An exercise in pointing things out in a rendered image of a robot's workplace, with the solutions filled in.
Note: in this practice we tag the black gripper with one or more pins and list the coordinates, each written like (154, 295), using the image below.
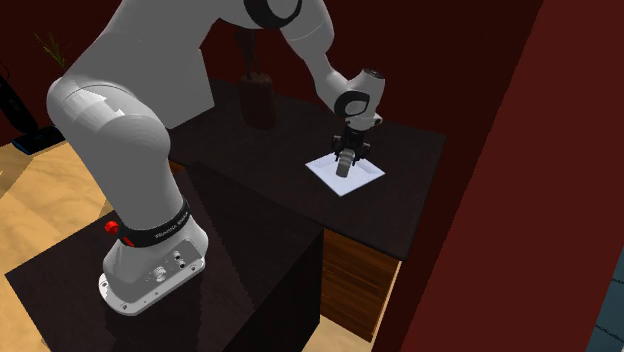
(353, 139)

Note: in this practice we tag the grey cylindrical cup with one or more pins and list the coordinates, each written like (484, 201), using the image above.
(344, 164)

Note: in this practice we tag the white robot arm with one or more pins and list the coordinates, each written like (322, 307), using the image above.
(122, 146)

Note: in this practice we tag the white square plate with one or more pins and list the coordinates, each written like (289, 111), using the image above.
(366, 175)

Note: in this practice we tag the dark-topped wooden chest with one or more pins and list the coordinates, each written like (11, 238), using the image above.
(390, 214)

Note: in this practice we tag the dark vase with branches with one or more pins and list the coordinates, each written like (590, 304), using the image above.
(257, 105)

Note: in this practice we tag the dark robot stand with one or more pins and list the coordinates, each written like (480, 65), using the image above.
(253, 273)

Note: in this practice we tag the green leafy plant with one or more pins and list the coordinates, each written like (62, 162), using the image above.
(54, 51)

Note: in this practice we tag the black upright vacuum cleaner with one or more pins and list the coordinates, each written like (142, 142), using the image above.
(22, 119)

